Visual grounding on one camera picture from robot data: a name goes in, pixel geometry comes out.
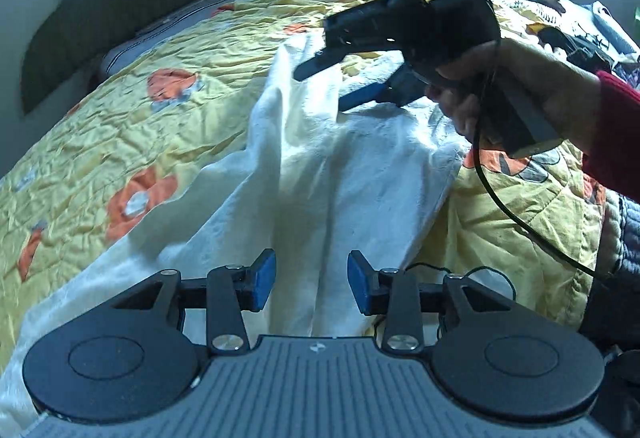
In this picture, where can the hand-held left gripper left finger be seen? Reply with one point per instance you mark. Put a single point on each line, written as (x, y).
(265, 280)

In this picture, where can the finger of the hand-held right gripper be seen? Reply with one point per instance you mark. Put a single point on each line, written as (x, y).
(365, 96)
(320, 65)

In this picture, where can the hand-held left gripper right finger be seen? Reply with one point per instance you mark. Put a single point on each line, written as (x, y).
(357, 280)

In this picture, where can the white pants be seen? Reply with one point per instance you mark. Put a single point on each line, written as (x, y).
(340, 183)

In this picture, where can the person's right forearm red sleeve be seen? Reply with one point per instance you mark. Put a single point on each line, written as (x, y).
(617, 132)

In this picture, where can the person's right hand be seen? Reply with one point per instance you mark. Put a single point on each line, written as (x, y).
(550, 85)

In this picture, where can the patterned clothes heap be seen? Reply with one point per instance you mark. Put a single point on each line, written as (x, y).
(565, 22)

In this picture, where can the yellow printed blanket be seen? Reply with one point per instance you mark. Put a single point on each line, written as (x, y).
(100, 127)

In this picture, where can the person's grey quilted clothing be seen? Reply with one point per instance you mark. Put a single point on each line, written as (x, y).
(617, 293)

